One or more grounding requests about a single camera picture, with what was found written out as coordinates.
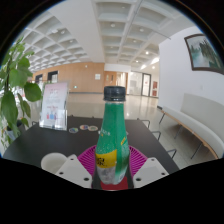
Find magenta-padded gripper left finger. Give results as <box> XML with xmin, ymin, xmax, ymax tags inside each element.
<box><xmin>54</xmin><ymin>144</ymin><xmax>101</xmax><ymax>190</ymax></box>

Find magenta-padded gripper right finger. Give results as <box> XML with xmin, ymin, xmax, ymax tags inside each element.
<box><xmin>124</xmin><ymin>145</ymin><xmax>170</xmax><ymax>190</ymax></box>

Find green plastic drink bottle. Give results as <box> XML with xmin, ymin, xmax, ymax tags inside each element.
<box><xmin>94</xmin><ymin>85</ymin><xmax>131</xmax><ymax>186</ymax></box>

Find flat round red coaster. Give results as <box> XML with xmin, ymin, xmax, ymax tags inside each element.
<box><xmin>99</xmin><ymin>178</ymin><xmax>129</xmax><ymax>192</ymax></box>

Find white patterned mug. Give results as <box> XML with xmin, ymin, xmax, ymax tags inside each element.
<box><xmin>40</xmin><ymin>152</ymin><xmax>69</xmax><ymax>175</ymax></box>

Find clear acrylic sign stand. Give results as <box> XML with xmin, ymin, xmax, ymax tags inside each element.
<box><xmin>38</xmin><ymin>82</ymin><xmax>69</xmax><ymax>131</ymax></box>

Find dark-framed glass door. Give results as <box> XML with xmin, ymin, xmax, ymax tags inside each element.
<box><xmin>141</xmin><ymin>73</ymin><xmax>152</xmax><ymax>98</ymax></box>

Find green leafy potted plant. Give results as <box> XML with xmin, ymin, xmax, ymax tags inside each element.
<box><xmin>0</xmin><ymin>36</ymin><xmax>44</xmax><ymax>151</ymax></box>

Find dark-framed landscape painting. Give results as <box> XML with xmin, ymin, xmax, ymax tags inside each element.
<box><xmin>183</xmin><ymin>33</ymin><xmax>224</xmax><ymax>76</ymax></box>

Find recessed ceiling lights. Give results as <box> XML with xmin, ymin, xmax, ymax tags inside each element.
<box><xmin>53</xmin><ymin>19</ymin><xmax>158</xmax><ymax>64</ymax></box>

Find long white wall bench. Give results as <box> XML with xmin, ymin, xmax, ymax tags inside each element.
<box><xmin>156</xmin><ymin>93</ymin><xmax>224</xmax><ymax>160</ymax></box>

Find red wall poster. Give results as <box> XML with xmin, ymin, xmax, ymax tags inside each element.
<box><xmin>152</xmin><ymin>80</ymin><xmax>158</xmax><ymax>97</ymax></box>

